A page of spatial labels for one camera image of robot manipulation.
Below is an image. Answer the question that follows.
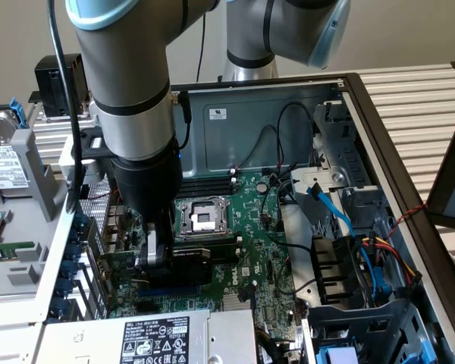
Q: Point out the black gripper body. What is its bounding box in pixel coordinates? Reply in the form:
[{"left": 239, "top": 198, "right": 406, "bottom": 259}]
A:
[{"left": 109, "top": 136, "right": 184, "bottom": 228}]

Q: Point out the black graphics card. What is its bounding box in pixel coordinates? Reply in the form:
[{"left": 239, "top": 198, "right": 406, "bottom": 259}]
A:
[{"left": 96, "top": 245, "right": 214, "bottom": 304}]

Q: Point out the silver CPU socket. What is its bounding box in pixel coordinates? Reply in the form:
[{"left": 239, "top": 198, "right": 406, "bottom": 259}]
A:
[{"left": 174, "top": 195, "right": 232, "bottom": 242}]

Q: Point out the black RAM slot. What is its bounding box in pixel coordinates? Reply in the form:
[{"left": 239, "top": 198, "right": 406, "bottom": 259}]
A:
[
  {"left": 181, "top": 168, "right": 238, "bottom": 181},
  {"left": 180, "top": 173, "right": 238, "bottom": 186},
  {"left": 180, "top": 177, "right": 238, "bottom": 191},
  {"left": 177, "top": 184, "right": 236, "bottom": 199}
]

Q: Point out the green Dell motherboard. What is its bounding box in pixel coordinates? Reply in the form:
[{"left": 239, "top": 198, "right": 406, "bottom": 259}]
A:
[{"left": 105, "top": 172, "right": 308, "bottom": 364}]

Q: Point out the silver chipset heat sink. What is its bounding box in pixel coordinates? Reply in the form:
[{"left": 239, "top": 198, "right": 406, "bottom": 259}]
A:
[{"left": 221, "top": 293, "right": 256, "bottom": 312}]

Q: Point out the silver power supply unit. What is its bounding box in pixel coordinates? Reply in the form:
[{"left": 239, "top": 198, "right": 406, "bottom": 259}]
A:
[{"left": 33, "top": 306, "right": 259, "bottom": 364}]

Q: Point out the open grey PC case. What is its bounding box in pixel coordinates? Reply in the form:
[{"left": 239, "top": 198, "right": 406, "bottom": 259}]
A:
[{"left": 0, "top": 71, "right": 455, "bottom": 364}]

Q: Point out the black cooler fan box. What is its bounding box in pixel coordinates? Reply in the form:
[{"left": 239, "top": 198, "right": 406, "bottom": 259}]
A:
[{"left": 33, "top": 52, "right": 90, "bottom": 118}]

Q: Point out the grey parts rack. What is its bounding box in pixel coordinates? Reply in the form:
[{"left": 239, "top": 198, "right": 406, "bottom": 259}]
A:
[{"left": 0, "top": 102, "right": 80, "bottom": 300}]

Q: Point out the green loose RAM stick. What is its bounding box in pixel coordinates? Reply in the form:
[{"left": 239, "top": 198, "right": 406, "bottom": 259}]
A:
[{"left": 0, "top": 246, "right": 37, "bottom": 262}]

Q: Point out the silver drive latch plate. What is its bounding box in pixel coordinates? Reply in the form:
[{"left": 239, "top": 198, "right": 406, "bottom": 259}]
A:
[{"left": 290, "top": 166, "right": 346, "bottom": 198}]

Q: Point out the silver metal disk bay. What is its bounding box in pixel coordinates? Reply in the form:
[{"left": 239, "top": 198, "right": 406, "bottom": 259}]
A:
[{"left": 312, "top": 100, "right": 388, "bottom": 236}]

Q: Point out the blue plastic disk caddy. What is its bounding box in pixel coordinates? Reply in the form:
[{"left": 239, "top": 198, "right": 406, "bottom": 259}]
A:
[{"left": 316, "top": 337, "right": 365, "bottom": 364}]

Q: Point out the grey plastic disk bay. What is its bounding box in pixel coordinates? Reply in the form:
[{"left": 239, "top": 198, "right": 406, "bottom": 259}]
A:
[{"left": 305, "top": 297, "right": 455, "bottom": 364}]

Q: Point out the thin red wire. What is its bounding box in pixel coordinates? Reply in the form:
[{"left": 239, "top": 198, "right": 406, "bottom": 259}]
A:
[{"left": 86, "top": 189, "right": 119, "bottom": 233}]

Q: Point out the silver wrist camera black mount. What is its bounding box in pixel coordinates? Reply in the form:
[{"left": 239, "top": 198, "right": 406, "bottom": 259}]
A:
[{"left": 58, "top": 127, "right": 115, "bottom": 185}]

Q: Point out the thick black camera cable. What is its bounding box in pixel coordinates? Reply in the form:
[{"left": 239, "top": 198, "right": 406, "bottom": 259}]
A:
[{"left": 46, "top": 0, "right": 87, "bottom": 213}]

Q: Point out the thin black tool cable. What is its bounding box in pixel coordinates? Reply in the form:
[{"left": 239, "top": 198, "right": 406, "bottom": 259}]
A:
[{"left": 171, "top": 22, "right": 209, "bottom": 151}]

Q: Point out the black wire with red end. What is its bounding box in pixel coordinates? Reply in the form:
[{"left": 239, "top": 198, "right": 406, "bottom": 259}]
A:
[{"left": 234, "top": 124, "right": 278, "bottom": 171}]

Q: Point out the black wire across motherboard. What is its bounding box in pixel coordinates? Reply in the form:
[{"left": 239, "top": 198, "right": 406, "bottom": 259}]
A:
[{"left": 259, "top": 177, "right": 315, "bottom": 253}]

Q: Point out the long black looped wire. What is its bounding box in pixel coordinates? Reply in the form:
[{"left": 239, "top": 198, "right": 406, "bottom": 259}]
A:
[{"left": 275, "top": 102, "right": 315, "bottom": 175}]

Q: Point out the yellow black PSU wire bundle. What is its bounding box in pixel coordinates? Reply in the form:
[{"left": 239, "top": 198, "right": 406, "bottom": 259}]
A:
[{"left": 256, "top": 325, "right": 293, "bottom": 361}]

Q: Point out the hard disk with blue rail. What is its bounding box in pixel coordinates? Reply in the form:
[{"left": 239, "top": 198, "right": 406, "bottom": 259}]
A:
[{"left": 0, "top": 97, "right": 33, "bottom": 198}]

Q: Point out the black plastic fan duct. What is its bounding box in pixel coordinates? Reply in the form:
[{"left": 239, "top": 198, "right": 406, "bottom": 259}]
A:
[{"left": 310, "top": 234, "right": 365, "bottom": 306}]

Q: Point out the blue SATA wire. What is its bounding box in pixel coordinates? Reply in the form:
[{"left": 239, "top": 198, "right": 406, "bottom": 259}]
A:
[{"left": 306, "top": 181, "right": 378, "bottom": 300}]

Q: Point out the red black twisted wire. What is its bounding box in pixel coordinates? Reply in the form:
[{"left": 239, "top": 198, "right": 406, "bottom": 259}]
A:
[{"left": 386, "top": 204, "right": 428, "bottom": 240}]

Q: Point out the yellow red power wire bundle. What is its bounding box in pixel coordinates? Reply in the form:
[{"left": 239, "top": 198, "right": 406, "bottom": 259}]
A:
[{"left": 358, "top": 234, "right": 424, "bottom": 301}]

